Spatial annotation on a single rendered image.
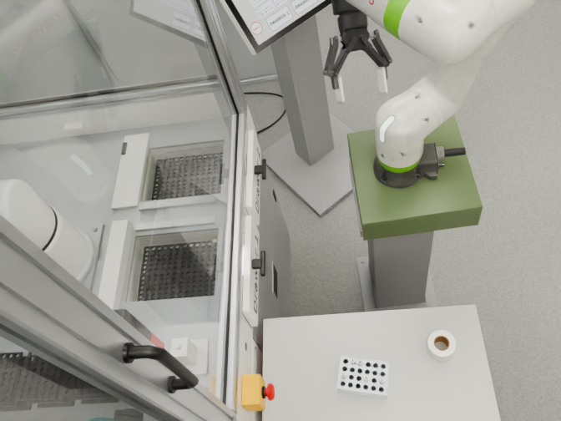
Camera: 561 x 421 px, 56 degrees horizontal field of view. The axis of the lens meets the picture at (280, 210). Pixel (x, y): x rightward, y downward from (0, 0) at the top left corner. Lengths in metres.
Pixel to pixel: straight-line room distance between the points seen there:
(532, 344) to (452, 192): 0.95
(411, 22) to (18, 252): 0.82
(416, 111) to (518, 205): 1.28
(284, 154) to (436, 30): 1.77
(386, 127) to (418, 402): 0.69
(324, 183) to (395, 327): 1.25
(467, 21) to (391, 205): 0.64
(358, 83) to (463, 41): 2.01
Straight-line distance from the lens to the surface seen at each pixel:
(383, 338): 1.48
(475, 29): 1.09
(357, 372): 1.44
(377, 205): 1.54
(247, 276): 1.41
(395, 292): 2.18
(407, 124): 1.40
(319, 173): 2.64
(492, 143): 2.81
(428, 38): 1.08
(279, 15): 1.91
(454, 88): 1.44
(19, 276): 0.55
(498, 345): 2.32
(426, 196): 1.56
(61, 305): 0.60
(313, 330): 1.50
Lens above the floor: 2.17
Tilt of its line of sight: 57 degrees down
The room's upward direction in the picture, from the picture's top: 18 degrees counter-clockwise
